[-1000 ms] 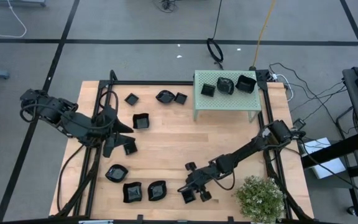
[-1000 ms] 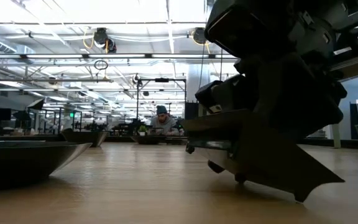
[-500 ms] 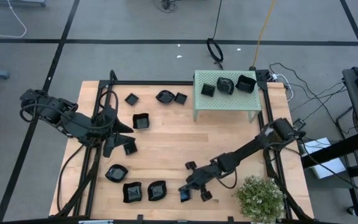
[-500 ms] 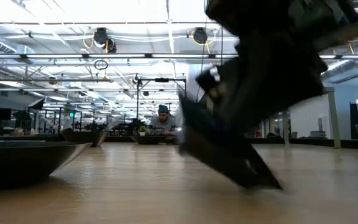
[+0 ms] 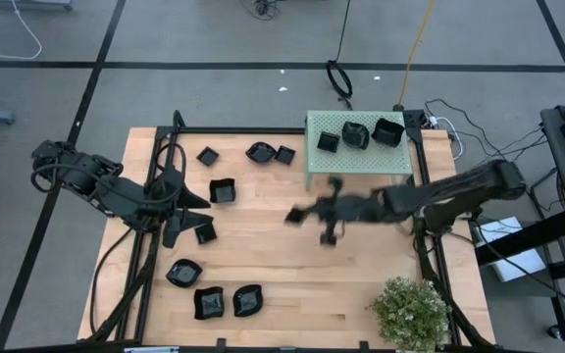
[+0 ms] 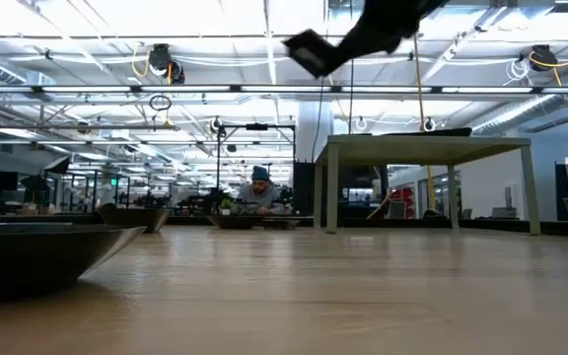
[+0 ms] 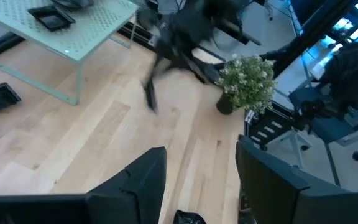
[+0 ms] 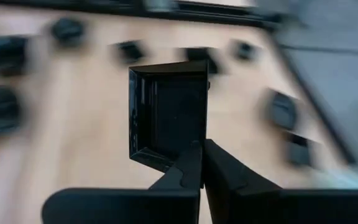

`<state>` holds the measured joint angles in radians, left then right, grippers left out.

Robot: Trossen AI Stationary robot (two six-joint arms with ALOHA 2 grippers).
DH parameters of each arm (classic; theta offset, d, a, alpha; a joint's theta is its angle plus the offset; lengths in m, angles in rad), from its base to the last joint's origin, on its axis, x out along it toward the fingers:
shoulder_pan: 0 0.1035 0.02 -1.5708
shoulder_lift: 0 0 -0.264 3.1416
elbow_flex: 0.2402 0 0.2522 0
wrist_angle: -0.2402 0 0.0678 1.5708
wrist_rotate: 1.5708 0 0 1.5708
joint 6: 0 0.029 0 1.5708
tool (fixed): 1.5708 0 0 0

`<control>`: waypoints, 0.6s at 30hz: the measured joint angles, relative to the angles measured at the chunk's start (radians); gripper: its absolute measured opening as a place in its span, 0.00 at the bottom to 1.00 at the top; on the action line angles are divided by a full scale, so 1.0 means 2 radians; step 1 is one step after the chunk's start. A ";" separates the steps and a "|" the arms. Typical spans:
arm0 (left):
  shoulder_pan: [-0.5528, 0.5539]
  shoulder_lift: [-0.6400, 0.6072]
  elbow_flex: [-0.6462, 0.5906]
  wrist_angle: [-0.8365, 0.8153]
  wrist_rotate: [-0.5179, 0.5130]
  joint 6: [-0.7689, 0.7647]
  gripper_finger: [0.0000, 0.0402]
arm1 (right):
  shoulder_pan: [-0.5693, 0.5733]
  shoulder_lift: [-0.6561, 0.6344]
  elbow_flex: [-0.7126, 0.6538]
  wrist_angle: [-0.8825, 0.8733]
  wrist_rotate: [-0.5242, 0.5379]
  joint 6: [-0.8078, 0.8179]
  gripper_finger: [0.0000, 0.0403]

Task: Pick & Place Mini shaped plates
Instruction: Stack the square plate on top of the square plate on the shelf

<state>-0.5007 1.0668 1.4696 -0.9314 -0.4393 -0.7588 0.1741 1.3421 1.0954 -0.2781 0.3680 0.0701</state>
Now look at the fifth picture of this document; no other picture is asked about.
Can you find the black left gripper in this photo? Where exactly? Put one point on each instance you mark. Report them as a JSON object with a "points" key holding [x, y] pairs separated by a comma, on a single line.
{"points": [[165, 201]]}

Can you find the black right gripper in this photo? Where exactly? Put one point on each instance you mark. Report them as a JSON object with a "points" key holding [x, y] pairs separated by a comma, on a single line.
{"points": [[363, 208]]}

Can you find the black small square mini plate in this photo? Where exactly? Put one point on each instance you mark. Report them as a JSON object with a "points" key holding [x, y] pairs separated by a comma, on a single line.
{"points": [[208, 156], [206, 234], [328, 142], [285, 155]]}

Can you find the black deep square mini plate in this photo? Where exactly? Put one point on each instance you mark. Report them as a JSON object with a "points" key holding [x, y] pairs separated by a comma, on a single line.
{"points": [[388, 132], [295, 216], [222, 190]]}

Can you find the black leaf-shaped mini plate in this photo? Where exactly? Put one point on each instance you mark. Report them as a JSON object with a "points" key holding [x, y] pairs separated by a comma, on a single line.
{"points": [[184, 273], [261, 152]]}

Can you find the black wavy square mini plate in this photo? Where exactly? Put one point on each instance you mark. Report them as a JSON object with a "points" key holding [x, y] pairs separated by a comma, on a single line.
{"points": [[209, 303], [356, 135], [248, 300]]}

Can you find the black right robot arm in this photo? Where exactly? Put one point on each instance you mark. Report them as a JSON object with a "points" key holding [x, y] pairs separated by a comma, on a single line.
{"points": [[459, 188]]}

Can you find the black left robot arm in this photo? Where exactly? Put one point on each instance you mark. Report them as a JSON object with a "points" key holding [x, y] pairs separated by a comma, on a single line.
{"points": [[116, 196]]}

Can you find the pale green perforated metal shelf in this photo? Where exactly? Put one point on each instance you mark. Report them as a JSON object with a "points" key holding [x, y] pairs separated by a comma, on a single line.
{"points": [[361, 164]]}

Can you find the potted plant with white flowers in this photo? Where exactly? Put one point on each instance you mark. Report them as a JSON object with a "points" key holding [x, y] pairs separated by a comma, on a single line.
{"points": [[410, 314]]}

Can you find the white label plate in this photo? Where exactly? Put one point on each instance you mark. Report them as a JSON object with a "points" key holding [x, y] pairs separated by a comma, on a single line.
{"points": [[150, 350]]}

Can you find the white box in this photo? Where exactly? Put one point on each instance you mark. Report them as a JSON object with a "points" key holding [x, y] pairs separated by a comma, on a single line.
{"points": [[518, 265]]}

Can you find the black desk beam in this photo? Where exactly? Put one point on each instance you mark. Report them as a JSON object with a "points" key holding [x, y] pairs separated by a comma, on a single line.
{"points": [[532, 237]]}

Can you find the black caster wheel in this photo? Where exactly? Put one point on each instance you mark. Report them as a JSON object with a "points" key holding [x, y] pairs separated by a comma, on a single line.
{"points": [[556, 332]]}

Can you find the grey cart base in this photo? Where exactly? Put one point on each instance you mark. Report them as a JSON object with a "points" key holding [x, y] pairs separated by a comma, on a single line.
{"points": [[27, 4]]}

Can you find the black aluminium table frame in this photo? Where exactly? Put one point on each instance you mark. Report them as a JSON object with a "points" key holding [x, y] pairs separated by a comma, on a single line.
{"points": [[243, 130]]}

